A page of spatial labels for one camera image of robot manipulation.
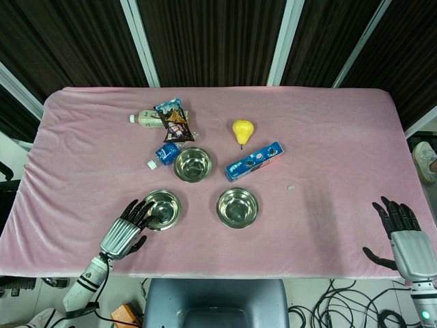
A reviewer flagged yellow pear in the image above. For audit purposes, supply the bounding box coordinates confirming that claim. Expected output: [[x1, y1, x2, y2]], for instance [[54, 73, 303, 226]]
[[232, 119, 255, 150]]

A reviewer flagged blue label water bottle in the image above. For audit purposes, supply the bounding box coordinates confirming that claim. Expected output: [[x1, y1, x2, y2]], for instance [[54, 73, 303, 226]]
[[147, 141, 182, 171]]

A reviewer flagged metal bowl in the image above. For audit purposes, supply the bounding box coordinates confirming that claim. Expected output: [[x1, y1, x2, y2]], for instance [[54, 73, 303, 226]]
[[142, 189, 182, 233], [216, 187, 259, 229], [172, 146, 213, 184]]

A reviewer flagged black floor cable tangle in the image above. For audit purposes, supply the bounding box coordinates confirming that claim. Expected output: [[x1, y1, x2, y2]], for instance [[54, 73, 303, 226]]
[[288, 278, 421, 328]]

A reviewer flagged orange block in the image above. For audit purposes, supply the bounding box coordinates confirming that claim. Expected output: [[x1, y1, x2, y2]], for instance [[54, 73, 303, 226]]
[[111, 302, 141, 324]]

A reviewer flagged white partition frame post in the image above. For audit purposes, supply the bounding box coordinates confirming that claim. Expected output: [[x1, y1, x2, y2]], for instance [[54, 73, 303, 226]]
[[333, 0, 393, 89], [404, 105, 437, 138], [0, 63, 44, 121], [119, 0, 161, 88], [266, 0, 305, 87]]

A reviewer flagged blue Oreo cookie box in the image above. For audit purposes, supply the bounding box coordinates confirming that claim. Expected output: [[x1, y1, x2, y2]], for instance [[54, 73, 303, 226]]
[[225, 141, 284, 182]]

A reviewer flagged pink velvet tablecloth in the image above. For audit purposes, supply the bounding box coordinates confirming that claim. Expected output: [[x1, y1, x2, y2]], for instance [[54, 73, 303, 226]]
[[0, 85, 437, 279]]

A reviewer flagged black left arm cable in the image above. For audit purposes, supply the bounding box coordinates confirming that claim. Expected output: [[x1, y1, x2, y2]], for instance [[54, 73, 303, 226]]
[[89, 258, 113, 322]]

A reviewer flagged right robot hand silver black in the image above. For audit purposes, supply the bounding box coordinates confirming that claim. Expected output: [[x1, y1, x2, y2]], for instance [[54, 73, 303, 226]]
[[362, 195, 437, 283]]

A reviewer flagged dark snack chip bag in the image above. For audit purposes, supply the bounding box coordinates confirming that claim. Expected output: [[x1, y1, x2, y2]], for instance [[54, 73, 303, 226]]
[[153, 98, 195, 144]]

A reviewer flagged white sneaker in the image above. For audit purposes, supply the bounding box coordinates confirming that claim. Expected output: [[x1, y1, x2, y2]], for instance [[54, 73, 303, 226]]
[[411, 141, 437, 187]]

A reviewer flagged beige milk tea bottle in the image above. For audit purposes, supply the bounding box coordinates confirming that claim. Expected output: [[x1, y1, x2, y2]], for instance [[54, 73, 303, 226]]
[[128, 109, 191, 131]]

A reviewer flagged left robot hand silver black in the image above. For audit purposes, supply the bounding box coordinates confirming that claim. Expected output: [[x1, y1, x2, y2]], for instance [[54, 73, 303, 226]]
[[98, 200, 156, 261]]

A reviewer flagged dark ribbed partition panel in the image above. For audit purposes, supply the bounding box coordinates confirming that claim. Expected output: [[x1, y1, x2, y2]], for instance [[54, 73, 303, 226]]
[[136, 0, 295, 88], [341, 0, 437, 133], [281, 0, 384, 88], [0, 0, 148, 103]]

